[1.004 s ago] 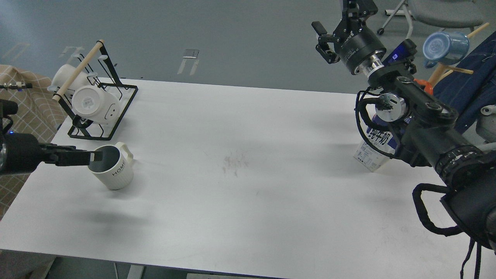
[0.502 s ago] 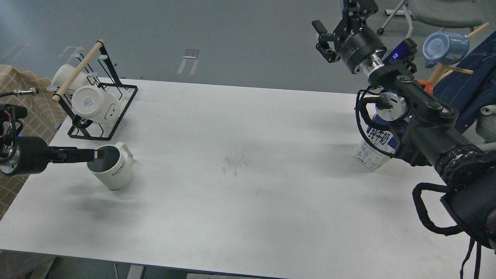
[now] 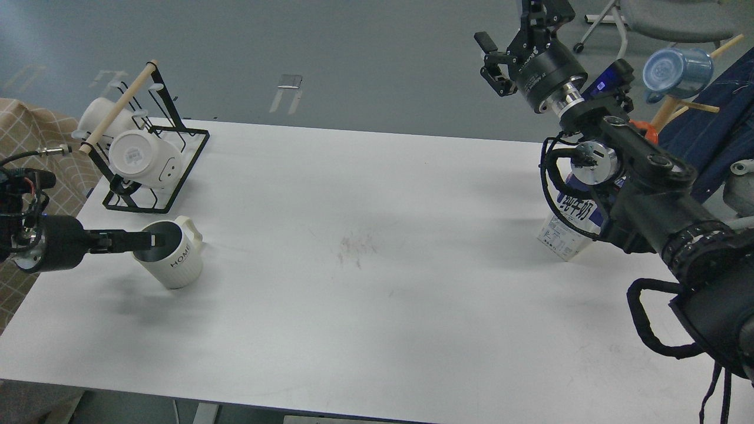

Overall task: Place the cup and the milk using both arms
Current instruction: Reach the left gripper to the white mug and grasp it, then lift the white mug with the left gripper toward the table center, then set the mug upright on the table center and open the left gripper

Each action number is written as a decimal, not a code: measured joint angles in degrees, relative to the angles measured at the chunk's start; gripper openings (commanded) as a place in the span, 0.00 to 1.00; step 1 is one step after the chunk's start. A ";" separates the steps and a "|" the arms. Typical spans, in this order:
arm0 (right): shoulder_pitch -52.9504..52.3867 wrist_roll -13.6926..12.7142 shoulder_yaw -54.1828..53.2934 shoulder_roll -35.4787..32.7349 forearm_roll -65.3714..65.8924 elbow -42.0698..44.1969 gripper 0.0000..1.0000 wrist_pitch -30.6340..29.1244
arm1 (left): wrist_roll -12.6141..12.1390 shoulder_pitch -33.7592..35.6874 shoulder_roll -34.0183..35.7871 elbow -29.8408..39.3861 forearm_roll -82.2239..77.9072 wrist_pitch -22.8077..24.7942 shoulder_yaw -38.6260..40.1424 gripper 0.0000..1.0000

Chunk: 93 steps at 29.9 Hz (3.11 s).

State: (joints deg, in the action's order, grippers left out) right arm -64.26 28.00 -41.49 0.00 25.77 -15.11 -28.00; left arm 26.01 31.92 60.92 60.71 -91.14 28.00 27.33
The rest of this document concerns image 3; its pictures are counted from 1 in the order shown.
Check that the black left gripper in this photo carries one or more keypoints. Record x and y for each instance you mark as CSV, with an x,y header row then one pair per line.
x,y
63,242

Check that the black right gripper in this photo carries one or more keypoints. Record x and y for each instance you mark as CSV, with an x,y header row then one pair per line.
x,y
535,63

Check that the white HOME mug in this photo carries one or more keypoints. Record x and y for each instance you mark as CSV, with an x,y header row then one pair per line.
x,y
178,262

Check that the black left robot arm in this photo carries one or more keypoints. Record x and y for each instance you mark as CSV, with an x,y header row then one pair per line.
x,y
24,201

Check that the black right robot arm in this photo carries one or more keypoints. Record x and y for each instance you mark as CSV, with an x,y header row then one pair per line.
x,y
642,192

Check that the white cup on rack front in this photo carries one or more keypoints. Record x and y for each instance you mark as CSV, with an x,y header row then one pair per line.
x,y
146,159

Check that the blue plastic cup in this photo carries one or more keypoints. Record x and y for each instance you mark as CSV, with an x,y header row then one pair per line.
x,y
680,73

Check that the orange plastic cup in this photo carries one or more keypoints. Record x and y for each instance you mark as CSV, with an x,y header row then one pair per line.
x,y
646,130

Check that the wooden cup tree stand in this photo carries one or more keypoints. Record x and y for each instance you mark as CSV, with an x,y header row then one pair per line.
x,y
673,107

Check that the grey office chair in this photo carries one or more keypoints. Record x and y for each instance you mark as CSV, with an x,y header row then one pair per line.
x,y
685,22

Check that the dark blue fabric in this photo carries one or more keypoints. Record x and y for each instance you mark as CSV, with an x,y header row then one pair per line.
x,y
711,142

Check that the grey metal object right edge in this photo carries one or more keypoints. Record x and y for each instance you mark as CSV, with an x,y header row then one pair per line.
x,y
738,194

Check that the black wire cup rack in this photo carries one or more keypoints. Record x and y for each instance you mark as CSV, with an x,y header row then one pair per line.
x,y
144,105

